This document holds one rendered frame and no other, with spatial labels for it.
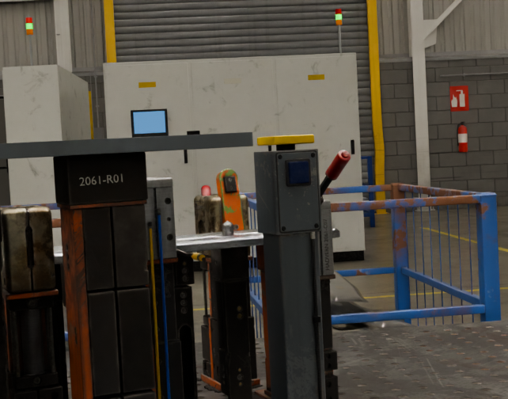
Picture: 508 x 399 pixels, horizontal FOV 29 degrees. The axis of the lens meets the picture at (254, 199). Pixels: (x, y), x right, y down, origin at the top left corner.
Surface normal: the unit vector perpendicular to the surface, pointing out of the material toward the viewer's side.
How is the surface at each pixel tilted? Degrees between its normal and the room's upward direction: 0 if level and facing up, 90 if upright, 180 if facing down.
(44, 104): 90
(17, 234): 90
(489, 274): 90
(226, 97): 90
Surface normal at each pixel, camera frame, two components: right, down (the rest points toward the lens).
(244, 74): 0.11, 0.04
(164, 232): 0.39, 0.03
